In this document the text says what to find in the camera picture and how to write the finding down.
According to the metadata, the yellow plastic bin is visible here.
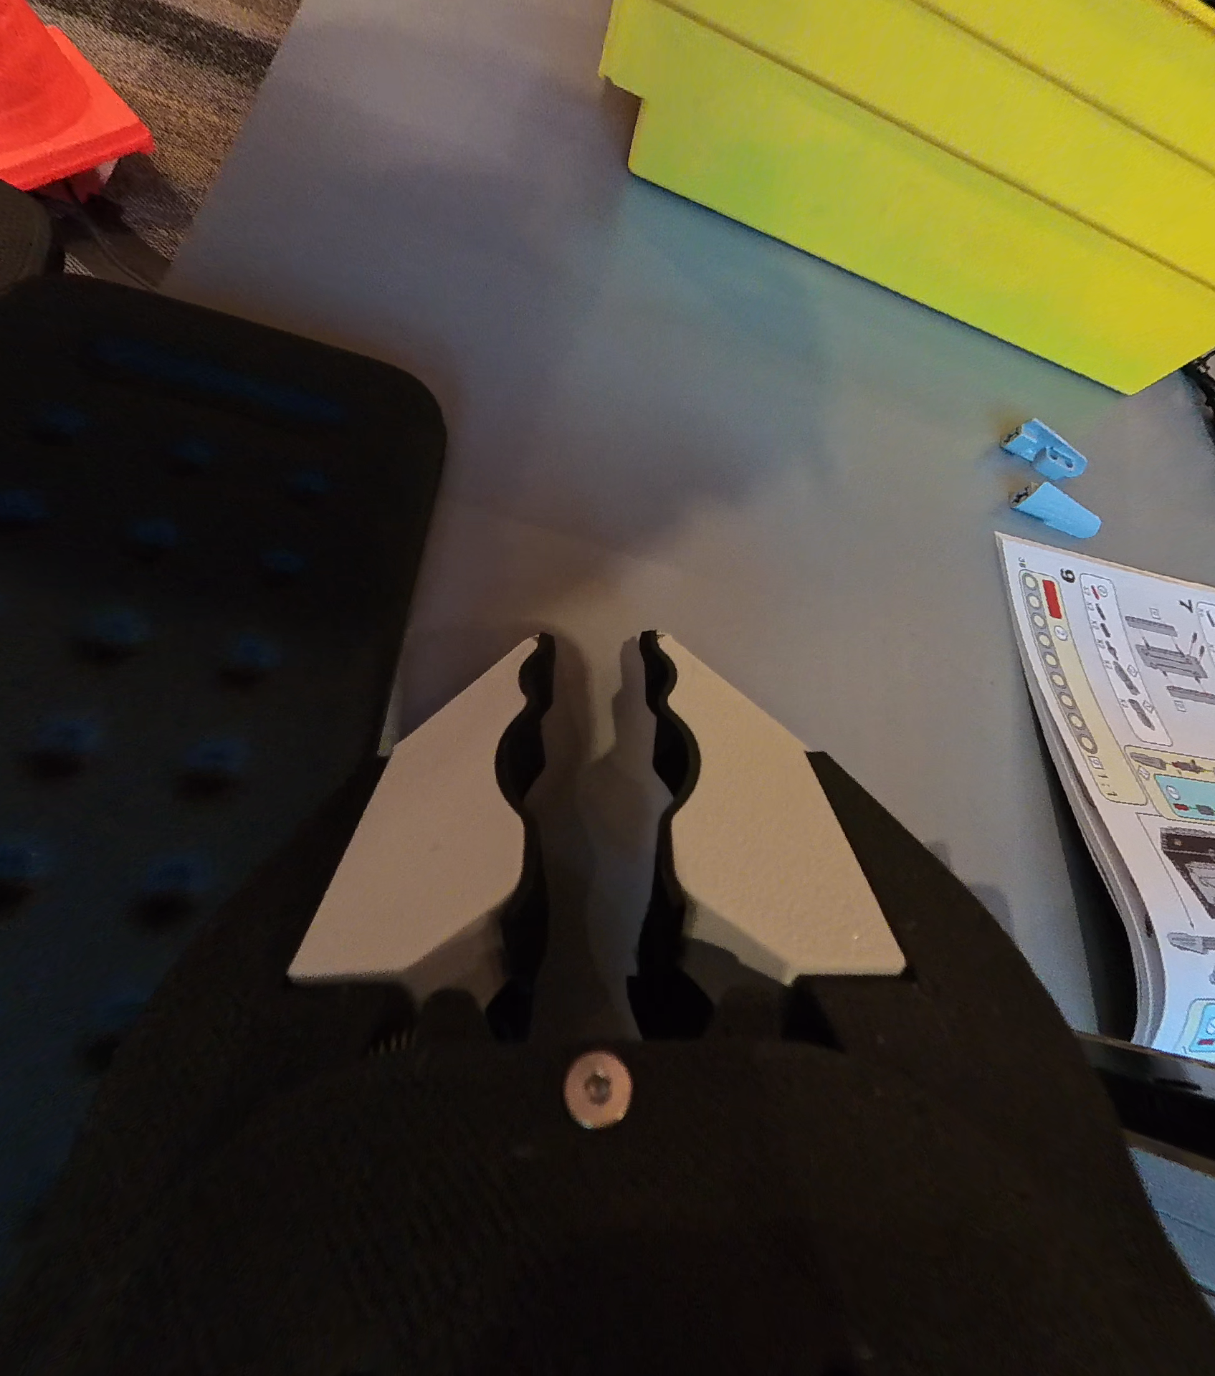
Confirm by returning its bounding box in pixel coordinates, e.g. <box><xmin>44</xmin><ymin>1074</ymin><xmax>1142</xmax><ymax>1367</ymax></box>
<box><xmin>600</xmin><ymin>0</ymin><xmax>1215</xmax><ymax>397</ymax></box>

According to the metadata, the grey desk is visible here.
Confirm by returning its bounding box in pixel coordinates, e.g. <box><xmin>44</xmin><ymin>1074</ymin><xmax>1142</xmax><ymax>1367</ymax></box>
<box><xmin>161</xmin><ymin>0</ymin><xmax>1215</xmax><ymax>1046</ymax></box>

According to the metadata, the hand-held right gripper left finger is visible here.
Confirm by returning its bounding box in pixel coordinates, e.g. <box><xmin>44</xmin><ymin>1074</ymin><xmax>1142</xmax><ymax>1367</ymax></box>
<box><xmin>288</xmin><ymin>632</ymin><xmax>558</xmax><ymax>1042</ymax></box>

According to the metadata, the small grey brick piece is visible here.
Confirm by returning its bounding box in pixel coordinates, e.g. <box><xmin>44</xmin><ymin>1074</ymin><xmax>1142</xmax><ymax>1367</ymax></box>
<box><xmin>1010</xmin><ymin>480</ymin><xmax>1104</xmax><ymax>540</ymax></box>
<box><xmin>1000</xmin><ymin>418</ymin><xmax>1089</xmax><ymax>477</ymax></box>

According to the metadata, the partly built toy model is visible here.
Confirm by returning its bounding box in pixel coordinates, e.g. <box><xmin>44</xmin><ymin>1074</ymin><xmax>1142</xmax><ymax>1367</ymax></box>
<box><xmin>1075</xmin><ymin>1029</ymin><xmax>1215</xmax><ymax>1376</ymax></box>

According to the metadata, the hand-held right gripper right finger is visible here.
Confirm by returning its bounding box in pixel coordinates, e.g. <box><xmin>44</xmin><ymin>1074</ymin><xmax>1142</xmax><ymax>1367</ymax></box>
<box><xmin>630</xmin><ymin>632</ymin><xmax>907</xmax><ymax>1042</ymax></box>

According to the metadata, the orange plastic bin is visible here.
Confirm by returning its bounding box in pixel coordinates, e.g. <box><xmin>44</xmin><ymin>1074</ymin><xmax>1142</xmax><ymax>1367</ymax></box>
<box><xmin>0</xmin><ymin>0</ymin><xmax>154</xmax><ymax>192</ymax></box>

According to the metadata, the black bumpy pad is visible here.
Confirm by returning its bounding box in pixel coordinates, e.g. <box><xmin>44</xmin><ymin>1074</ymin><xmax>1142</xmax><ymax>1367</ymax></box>
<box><xmin>0</xmin><ymin>277</ymin><xmax>450</xmax><ymax>1376</ymax></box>

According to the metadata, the printed instruction booklet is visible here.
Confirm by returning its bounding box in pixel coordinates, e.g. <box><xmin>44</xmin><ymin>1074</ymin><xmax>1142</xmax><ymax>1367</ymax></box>
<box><xmin>995</xmin><ymin>530</ymin><xmax>1215</xmax><ymax>1082</ymax></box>

